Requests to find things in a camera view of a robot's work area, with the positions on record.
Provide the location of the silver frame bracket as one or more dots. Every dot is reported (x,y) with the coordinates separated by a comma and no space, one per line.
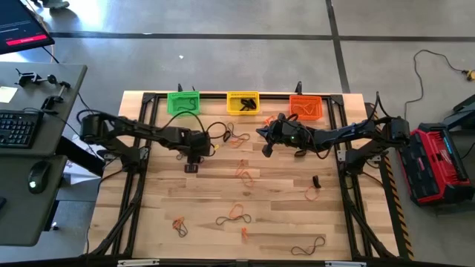
(138,262)
(345,264)

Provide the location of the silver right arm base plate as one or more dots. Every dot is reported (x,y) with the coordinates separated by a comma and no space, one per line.
(341,155)

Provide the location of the orange plastic basket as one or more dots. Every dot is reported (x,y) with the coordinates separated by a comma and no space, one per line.
(295,115)

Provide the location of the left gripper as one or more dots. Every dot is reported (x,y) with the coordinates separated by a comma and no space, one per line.
(193,142)

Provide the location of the white paper sheet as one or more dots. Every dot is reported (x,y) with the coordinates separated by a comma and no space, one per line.
(79,176)

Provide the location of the pale paper note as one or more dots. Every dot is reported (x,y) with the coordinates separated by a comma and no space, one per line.
(7,94)

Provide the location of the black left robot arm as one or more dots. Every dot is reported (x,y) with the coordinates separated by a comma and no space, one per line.
(126,128)

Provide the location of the black backlit keyboard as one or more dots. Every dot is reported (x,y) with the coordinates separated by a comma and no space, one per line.
(18,130)

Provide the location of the green plastic basket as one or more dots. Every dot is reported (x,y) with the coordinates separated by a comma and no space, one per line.
(171,109)

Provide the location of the black desk leg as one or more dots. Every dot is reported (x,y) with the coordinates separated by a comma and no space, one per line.
(79,155)

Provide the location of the black desk clamp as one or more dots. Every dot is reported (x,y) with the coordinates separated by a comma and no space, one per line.
(52,100)
(26,77)

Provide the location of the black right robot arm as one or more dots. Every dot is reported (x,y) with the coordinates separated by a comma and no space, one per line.
(352,131)

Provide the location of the thin black rubber band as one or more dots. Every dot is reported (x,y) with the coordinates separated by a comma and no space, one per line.
(245,135)
(194,105)
(293,251)
(184,233)
(179,157)
(248,219)

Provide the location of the yellow black hazard strip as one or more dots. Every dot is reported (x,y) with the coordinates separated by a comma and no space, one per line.
(397,207)

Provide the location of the black computer mouse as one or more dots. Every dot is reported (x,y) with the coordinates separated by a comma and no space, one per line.
(37,178)

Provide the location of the yellow plastic basket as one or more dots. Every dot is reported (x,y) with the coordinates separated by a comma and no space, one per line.
(234,109)

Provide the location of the black table clamp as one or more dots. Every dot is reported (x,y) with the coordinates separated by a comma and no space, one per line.
(298,88)
(180,88)

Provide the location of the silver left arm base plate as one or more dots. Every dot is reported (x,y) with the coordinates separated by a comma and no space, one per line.
(144,153)

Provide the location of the grey desk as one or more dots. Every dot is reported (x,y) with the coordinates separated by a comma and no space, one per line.
(22,207)

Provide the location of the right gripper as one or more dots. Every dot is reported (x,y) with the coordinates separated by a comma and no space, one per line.
(293,133)

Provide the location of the red and black tool box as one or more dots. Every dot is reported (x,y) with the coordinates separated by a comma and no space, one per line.
(438,174)

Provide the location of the dark blue equipment case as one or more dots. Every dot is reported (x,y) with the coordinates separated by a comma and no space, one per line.
(464,111)

